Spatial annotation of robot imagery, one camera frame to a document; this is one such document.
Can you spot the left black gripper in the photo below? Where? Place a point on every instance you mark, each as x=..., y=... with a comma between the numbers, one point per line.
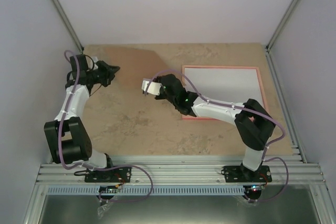
x=109, y=71

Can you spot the white mat brown backing board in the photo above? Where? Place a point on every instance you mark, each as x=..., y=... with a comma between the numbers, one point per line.
x=135, y=65

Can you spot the pink picture frame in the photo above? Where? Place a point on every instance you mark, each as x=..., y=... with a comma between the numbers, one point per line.
x=262, y=90

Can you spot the sunset landscape photo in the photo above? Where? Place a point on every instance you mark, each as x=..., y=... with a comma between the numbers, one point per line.
x=223, y=85

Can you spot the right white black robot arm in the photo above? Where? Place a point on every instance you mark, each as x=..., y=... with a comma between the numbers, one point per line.
x=254, y=124

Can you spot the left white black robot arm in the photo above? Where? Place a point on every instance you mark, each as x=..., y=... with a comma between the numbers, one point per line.
x=68, y=141

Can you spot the left circuit board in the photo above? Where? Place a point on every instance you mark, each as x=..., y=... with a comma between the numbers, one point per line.
x=112, y=189

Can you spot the circuit board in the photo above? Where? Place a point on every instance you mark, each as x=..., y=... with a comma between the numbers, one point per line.
x=112, y=189
x=256, y=187

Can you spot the right circuit board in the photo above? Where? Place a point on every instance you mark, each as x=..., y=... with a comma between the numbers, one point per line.
x=256, y=187

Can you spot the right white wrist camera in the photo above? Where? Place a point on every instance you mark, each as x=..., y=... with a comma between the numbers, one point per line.
x=152, y=88

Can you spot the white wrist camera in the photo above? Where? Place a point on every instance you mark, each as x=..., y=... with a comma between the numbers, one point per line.
x=152, y=88
x=93, y=62

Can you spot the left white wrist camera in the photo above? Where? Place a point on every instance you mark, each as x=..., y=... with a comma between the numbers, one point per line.
x=93, y=62

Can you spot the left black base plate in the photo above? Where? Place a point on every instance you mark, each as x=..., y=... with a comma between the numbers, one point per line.
x=120, y=175

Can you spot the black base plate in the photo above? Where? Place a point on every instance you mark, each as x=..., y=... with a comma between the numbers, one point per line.
x=120, y=175
x=240, y=174

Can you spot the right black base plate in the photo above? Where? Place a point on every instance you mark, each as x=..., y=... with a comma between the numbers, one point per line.
x=240, y=174

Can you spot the left aluminium corner post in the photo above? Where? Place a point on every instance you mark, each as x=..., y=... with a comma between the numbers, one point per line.
x=66, y=22

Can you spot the aluminium corner post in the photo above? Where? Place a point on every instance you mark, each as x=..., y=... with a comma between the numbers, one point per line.
x=66, y=22
x=282, y=24

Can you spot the blue slotted cable duct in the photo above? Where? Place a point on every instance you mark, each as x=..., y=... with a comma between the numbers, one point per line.
x=134, y=190

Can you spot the aluminium rail platform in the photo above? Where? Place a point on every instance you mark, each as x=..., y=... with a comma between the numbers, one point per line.
x=188, y=170

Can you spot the right aluminium corner post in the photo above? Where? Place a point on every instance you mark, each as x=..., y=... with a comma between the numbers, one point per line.
x=282, y=24

